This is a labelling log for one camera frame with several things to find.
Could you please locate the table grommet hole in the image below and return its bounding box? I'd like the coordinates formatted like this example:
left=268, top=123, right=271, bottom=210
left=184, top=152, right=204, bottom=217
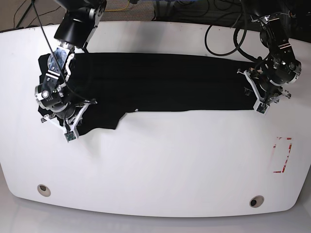
left=249, top=196, right=264, bottom=208
left=37, top=184, right=51, bottom=197

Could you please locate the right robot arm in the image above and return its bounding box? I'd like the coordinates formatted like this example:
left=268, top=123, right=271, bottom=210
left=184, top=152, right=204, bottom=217
left=35, top=0, right=107, bottom=142

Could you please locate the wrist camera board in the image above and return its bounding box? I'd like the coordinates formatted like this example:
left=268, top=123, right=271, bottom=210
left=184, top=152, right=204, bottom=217
left=256, top=103, right=269, bottom=114
left=64, top=131, right=76, bottom=142

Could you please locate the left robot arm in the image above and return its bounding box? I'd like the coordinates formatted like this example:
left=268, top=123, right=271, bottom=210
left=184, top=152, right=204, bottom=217
left=204, top=0, right=301, bottom=114

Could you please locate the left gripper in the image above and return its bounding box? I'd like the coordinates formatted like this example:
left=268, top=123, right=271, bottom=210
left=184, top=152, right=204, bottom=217
left=237, top=68, right=292, bottom=113

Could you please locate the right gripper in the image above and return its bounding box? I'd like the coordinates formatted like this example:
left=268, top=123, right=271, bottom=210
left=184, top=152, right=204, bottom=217
left=41, top=99, right=97, bottom=139

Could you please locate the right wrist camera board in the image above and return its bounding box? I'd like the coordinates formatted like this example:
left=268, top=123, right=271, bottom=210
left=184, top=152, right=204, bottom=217
left=64, top=131, right=76, bottom=142

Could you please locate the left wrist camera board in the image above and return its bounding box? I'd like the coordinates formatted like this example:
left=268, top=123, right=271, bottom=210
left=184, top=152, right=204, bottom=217
left=256, top=103, right=269, bottom=114

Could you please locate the left table grommet hole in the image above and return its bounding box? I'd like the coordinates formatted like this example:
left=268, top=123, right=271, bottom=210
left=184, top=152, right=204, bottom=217
left=37, top=184, right=51, bottom=197

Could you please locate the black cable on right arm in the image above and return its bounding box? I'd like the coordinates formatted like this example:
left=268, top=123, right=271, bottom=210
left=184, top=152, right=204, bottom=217
left=31, top=0, right=95, bottom=104

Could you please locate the yellow cable on floor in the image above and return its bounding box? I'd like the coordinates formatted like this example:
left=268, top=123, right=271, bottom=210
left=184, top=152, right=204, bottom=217
left=106, top=0, right=131, bottom=13

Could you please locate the red tape rectangle marking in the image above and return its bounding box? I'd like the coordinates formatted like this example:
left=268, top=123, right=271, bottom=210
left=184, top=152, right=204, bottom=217
left=270, top=137, right=293, bottom=174

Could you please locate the right table grommet hole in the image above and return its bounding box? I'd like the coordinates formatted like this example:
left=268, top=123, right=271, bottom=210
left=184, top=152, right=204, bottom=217
left=249, top=196, right=264, bottom=208

